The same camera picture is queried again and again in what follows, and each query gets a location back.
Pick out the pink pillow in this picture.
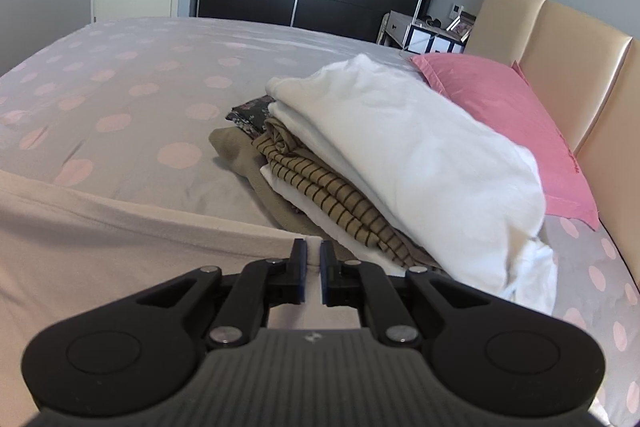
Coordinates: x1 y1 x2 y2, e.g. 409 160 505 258
410 53 601 232

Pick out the beige padded headboard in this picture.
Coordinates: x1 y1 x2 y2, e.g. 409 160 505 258
465 0 640 288

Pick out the thin white folded garment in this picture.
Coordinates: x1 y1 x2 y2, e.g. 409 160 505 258
259 164 416 278

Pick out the dark floral folded garment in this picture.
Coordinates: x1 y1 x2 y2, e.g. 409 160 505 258
226 95 277 131

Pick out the khaki folded garment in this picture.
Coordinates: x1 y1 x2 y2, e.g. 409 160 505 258
208 127 451 280

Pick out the grey pink-dotted bedspread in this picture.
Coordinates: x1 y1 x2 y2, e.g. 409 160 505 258
0 17 640 427

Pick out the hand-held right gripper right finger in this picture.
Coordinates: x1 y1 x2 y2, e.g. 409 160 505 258
321 241 501 349

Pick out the small photo frame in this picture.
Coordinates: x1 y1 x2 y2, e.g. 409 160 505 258
447 12 476 38

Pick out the brown striped folded garment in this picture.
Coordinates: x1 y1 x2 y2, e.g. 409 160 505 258
251 117 441 269

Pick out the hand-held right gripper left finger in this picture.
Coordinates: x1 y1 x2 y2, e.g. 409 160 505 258
125 239 307 349

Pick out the cream long-sleeve shirt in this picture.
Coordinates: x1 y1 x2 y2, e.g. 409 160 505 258
0 169 361 427

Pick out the large white folded garment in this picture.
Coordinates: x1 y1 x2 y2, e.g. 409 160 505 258
265 53 558 315

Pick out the white nightstand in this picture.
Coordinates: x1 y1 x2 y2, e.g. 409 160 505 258
377 11 468 54

